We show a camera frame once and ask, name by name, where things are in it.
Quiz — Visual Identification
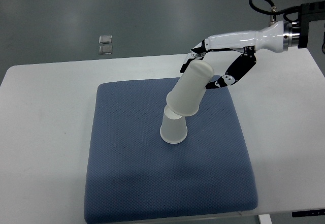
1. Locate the black thumb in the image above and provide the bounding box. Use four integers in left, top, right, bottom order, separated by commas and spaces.
205, 46, 256, 89

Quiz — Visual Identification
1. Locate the upper metal floor plate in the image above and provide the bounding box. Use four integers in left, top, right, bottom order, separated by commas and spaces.
99, 35, 112, 44

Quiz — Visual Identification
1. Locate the blue fabric cushion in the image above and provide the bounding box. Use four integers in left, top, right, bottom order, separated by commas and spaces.
84, 78, 258, 223

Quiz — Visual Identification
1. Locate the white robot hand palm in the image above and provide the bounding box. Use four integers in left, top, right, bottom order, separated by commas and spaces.
205, 21, 300, 53

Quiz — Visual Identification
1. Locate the black table control panel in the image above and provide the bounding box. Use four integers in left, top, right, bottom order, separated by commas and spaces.
291, 209, 325, 218

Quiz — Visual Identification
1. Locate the white table leg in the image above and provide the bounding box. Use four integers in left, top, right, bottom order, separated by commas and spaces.
258, 214, 272, 224

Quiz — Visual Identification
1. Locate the white paper cup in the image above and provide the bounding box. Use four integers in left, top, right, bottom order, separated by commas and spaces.
160, 105, 187, 144
166, 60, 214, 116

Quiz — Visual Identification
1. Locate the white paper cup on cushion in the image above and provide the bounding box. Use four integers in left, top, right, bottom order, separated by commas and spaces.
160, 105, 187, 144

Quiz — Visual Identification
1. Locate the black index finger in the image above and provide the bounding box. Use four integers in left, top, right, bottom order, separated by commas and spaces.
180, 39, 210, 73

